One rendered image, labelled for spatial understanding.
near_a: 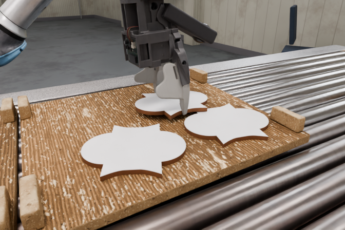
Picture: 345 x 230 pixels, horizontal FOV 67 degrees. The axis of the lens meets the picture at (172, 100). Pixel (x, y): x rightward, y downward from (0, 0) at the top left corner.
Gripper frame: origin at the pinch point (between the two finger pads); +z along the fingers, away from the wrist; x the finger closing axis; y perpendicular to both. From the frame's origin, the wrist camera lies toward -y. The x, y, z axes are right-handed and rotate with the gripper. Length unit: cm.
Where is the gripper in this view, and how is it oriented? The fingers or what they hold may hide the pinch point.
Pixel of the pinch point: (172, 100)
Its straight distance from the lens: 50.6
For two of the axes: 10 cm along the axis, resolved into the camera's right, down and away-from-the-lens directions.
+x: 4.8, 3.1, -8.2
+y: -8.8, 2.4, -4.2
